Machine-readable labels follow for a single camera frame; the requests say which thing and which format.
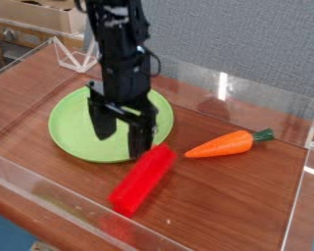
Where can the orange toy carrot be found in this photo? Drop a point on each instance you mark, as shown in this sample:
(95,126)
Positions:
(231,144)

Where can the red star-shaped block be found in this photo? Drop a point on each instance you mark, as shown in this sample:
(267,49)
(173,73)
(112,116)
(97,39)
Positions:
(138,184)

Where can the wooden shelf with metal knob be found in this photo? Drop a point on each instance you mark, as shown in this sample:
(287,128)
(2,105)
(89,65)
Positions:
(30,35)

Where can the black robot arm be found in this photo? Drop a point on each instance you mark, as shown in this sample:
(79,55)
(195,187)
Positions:
(121,28)

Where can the cardboard box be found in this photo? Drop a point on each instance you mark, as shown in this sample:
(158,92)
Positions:
(53,14)

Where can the clear acrylic tray wall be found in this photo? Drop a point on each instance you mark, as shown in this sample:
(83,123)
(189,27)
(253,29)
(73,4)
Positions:
(240,203)

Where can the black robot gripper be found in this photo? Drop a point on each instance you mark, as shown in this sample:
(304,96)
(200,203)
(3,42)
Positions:
(121,98)

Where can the green plastic plate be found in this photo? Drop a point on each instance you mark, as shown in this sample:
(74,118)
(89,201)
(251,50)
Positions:
(73,131)

